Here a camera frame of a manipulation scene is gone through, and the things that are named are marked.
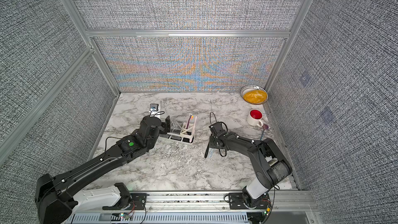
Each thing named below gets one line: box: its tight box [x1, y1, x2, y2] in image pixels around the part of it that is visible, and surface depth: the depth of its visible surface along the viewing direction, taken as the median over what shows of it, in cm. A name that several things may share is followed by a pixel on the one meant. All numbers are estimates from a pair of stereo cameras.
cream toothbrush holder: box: [159, 121, 195, 144], surface depth 91 cm
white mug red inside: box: [247, 108, 264, 128], surface depth 100 cm
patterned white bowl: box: [240, 85, 269, 106], surface depth 112 cm
